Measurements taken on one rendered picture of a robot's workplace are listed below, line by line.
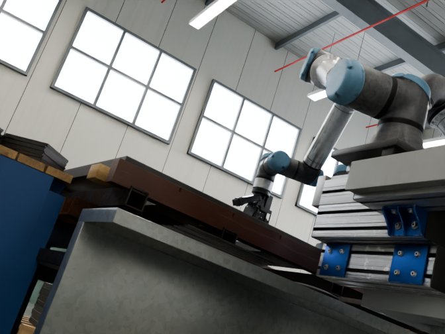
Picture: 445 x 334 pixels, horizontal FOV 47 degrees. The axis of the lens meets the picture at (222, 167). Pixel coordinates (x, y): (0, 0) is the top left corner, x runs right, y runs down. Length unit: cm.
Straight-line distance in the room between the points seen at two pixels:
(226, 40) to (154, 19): 174
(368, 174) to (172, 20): 1054
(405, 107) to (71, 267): 89
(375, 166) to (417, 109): 31
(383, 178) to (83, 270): 67
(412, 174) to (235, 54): 1108
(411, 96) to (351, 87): 16
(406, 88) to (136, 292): 83
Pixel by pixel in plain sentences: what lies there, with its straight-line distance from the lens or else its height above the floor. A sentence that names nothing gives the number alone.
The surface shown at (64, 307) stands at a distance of 119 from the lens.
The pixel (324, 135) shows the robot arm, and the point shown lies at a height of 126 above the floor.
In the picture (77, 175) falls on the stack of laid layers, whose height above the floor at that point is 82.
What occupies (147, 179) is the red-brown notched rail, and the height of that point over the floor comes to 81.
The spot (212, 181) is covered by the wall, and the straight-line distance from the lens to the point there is 1109.
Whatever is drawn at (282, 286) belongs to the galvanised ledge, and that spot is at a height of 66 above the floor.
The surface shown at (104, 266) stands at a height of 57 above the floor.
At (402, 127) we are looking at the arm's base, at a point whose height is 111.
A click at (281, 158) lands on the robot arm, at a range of 190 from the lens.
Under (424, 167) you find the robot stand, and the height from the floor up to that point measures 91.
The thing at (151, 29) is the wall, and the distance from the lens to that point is 1125.
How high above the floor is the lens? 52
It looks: 17 degrees up
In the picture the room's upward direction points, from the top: 18 degrees clockwise
